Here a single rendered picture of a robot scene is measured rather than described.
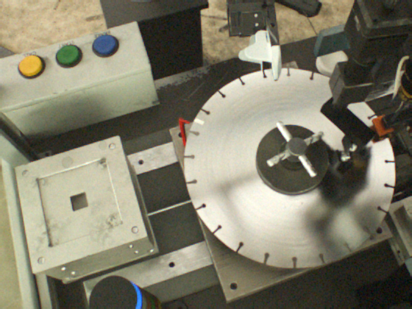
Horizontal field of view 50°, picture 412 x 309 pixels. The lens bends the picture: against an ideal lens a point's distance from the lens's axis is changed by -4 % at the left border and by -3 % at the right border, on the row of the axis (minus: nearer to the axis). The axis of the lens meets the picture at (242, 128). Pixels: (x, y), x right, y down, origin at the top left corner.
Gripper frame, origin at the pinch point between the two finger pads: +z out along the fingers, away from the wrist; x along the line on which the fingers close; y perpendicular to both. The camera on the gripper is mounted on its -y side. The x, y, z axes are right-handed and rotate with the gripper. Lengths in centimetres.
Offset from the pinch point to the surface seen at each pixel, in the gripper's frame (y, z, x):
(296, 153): 0.8, 9.9, 20.1
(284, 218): 3.1, 19.5, 19.8
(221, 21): 2, -23, -119
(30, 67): 43.8, -6.6, -0.9
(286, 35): -25, -14, -114
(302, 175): -0.4, 13.9, 17.5
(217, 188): 12.3, 14.6, 16.9
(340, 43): -11.6, -5.4, 5.0
